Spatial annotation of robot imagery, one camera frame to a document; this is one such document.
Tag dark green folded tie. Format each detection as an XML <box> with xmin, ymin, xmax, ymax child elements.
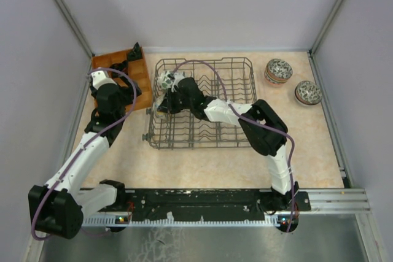
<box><xmin>126</xmin><ymin>42</ymin><xmax>143</xmax><ymax>62</ymax></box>

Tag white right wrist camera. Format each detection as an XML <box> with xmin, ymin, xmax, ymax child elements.
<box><xmin>170</xmin><ymin>71</ymin><xmax>186</xmax><ymax>92</ymax></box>

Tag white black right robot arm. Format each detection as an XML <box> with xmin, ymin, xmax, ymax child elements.
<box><xmin>158</xmin><ymin>77</ymin><xmax>298</xmax><ymax>210</ymax></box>

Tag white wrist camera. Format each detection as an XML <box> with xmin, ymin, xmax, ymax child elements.
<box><xmin>88</xmin><ymin>70</ymin><xmax>115</xmax><ymax>90</ymax></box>
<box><xmin>170</xmin><ymin>71</ymin><xmax>186</xmax><ymax>92</ymax></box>

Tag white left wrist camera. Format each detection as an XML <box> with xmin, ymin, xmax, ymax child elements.
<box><xmin>88</xmin><ymin>70</ymin><xmax>115</xmax><ymax>90</ymax></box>

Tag blue rose pattern bowl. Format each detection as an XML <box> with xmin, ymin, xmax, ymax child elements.
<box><xmin>295</xmin><ymin>97</ymin><xmax>320</xmax><ymax>107</ymax></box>

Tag green leaf pattern bowl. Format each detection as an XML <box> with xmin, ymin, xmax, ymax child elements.
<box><xmin>157</xmin><ymin>71</ymin><xmax>175</xmax><ymax>91</ymax></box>

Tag yellow blue swirl bowl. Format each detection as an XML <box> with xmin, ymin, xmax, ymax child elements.
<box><xmin>152</xmin><ymin>95</ymin><xmax>169</xmax><ymax>121</ymax></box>

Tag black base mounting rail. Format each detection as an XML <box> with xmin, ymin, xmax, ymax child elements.
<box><xmin>113</xmin><ymin>187</ymin><xmax>311</xmax><ymax>233</ymax></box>

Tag wooden compartment tray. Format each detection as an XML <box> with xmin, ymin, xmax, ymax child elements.
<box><xmin>91</xmin><ymin>47</ymin><xmax>153</xmax><ymax>110</ymax></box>

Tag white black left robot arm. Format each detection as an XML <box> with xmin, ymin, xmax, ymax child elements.
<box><xmin>28</xmin><ymin>68</ymin><xmax>141</xmax><ymax>241</ymax></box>

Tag dark leaf pattern bowl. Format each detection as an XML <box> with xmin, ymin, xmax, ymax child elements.
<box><xmin>267</xmin><ymin>58</ymin><xmax>293</xmax><ymax>80</ymax></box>

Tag grey wire dish rack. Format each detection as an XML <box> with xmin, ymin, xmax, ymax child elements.
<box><xmin>142</xmin><ymin>57</ymin><xmax>257</xmax><ymax>149</ymax></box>

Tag pink floral bowl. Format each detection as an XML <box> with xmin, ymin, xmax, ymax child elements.
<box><xmin>295</xmin><ymin>80</ymin><xmax>322</xmax><ymax>102</ymax></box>

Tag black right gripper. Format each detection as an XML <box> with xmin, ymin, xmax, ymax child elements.
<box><xmin>157</xmin><ymin>88</ymin><xmax>193</xmax><ymax>115</ymax></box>

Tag orange flower green leaf bowl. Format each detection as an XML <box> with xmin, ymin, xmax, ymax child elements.
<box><xmin>264</xmin><ymin>72</ymin><xmax>290</xmax><ymax>87</ymax></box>

